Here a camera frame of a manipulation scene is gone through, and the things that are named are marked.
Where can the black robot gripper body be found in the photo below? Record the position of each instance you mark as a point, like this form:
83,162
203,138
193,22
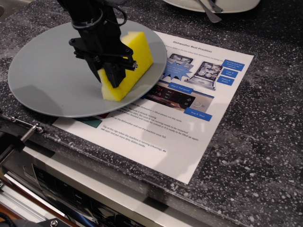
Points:
101,41

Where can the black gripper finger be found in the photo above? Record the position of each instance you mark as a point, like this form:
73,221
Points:
115,72
95,66

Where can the grey round plate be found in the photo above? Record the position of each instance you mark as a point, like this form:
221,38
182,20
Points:
46,77

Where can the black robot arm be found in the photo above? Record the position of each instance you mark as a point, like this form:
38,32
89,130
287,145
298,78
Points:
90,12

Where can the laminated dishwasher instruction sheet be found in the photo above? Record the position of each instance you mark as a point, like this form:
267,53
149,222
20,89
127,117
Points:
170,128

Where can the metal spoon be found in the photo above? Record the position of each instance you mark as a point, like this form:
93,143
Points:
212,17

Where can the black metal clamp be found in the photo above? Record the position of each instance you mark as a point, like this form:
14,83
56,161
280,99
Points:
11,143

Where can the metal fork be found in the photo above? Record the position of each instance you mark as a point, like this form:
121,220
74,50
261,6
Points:
214,6

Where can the black bracket with screw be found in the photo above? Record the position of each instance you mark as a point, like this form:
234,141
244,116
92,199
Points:
53,223

